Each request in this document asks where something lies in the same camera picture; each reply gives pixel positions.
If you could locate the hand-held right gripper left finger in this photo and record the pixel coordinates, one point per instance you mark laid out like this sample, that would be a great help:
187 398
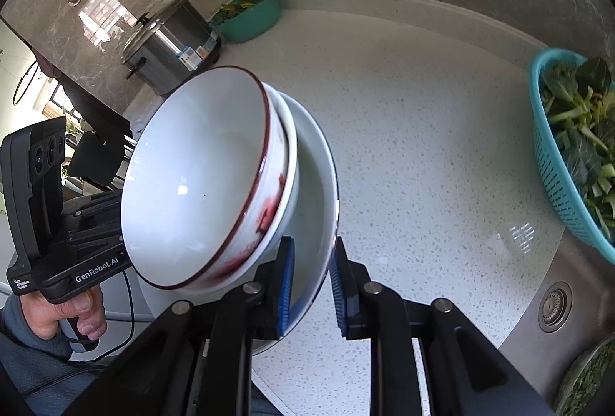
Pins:
287 286

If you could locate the steel sink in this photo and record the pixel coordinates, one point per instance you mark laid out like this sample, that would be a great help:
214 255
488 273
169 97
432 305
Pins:
528 349

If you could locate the large white bowl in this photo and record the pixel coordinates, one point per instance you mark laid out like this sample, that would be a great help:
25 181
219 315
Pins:
314 204

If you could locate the leafy green vegetables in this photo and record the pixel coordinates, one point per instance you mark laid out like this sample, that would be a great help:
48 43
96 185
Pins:
586 132

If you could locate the chopped greens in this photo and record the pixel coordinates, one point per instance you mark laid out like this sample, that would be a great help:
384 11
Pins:
596 382

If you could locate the sink drain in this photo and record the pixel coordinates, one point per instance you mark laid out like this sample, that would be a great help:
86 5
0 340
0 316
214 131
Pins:
555 305

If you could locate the black chair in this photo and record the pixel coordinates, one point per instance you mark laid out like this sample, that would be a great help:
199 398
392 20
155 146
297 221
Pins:
93 156

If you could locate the teal plastic colander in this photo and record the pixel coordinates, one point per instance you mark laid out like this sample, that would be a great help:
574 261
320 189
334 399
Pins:
552 166

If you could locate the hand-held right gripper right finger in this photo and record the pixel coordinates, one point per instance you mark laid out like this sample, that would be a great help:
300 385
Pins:
338 291

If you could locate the dark rimmed printed bowl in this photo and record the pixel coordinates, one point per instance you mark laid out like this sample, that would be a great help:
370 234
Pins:
192 176

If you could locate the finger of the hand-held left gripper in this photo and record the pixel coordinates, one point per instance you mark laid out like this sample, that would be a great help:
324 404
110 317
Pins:
93 224

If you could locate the person's left forearm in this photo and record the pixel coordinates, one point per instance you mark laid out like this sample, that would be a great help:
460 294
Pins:
12 317

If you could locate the person's left hand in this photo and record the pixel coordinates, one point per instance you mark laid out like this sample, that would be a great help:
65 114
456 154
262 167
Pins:
53 315

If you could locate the glass bowl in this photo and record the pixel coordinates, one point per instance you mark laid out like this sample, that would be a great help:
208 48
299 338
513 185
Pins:
567 370

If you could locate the person's grey clothing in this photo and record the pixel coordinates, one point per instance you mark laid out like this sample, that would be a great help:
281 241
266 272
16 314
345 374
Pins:
43 377

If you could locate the green bowl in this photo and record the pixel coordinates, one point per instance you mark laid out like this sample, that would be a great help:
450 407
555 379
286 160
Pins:
254 21

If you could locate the steel rice cooker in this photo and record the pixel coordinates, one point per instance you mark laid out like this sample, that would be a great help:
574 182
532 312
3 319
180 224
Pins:
168 46

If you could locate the vegetable scraps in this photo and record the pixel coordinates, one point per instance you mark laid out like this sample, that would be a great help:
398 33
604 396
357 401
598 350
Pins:
235 8

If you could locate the small white bowl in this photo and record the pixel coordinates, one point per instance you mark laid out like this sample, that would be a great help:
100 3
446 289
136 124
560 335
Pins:
293 152

